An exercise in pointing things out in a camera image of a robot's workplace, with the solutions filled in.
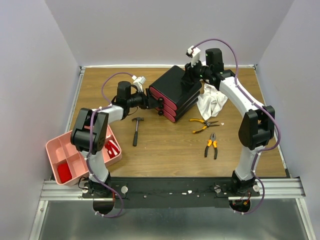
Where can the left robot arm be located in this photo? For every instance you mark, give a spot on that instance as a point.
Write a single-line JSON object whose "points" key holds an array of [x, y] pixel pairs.
{"points": [[90, 130]]}

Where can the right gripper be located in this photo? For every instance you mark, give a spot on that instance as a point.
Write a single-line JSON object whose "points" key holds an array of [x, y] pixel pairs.
{"points": [[188, 69]]}

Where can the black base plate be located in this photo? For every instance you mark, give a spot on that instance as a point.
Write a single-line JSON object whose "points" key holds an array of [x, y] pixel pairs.
{"points": [[170, 192]]}

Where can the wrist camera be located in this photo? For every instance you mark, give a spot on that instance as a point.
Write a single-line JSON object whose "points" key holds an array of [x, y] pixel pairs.
{"points": [[138, 83], [194, 53]]}

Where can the aluminium rail frame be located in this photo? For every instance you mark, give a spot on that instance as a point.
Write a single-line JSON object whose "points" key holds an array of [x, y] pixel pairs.
{"points": [[167, 149]]}

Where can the black handled hammer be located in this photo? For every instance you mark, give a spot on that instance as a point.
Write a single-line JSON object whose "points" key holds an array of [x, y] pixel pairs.
{"points": [[135, 138]]}

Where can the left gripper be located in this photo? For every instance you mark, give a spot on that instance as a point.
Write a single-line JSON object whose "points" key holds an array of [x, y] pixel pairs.
{"points": [[149, 102]]}

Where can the pink top drawer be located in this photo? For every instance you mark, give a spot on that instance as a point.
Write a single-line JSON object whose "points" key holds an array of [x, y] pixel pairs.
{"points": [[166, 100]]}

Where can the red white item in tray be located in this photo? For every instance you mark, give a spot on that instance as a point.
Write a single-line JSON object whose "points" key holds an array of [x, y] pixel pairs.
{"points": [[112, 149]]}

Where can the black drawer cabinet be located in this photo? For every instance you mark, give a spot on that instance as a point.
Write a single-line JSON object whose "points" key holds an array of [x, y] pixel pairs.
{"points": [[169, 84]]}

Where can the pink middle drawer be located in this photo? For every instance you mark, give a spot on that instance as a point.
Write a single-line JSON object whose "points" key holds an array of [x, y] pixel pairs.
{"points": [[167, 108]]}

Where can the orange black combination pliers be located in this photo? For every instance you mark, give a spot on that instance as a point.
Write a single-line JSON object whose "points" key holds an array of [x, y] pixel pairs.
{"points": [[212, 142]]}

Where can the red block in tray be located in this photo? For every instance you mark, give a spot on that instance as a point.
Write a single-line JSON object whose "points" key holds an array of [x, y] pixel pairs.
{"points": [[64, 172]]}

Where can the pink compartment tray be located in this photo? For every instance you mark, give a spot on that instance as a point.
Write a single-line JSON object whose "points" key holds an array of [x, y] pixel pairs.
{"points": [[60, 150]]}

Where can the white cloth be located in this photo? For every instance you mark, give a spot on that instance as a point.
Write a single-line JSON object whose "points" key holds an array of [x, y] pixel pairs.
{"points": [[210, 102]]}

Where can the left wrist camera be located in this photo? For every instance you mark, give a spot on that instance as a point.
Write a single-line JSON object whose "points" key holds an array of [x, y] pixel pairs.
{"points": [[138, 83]]}

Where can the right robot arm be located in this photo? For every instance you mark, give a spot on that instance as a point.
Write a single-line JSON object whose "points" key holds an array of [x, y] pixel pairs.
{"points": [[257, 126]]}

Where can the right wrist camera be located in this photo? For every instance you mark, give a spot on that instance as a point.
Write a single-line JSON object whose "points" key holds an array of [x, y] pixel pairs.
{"points": [[194, 53]]}

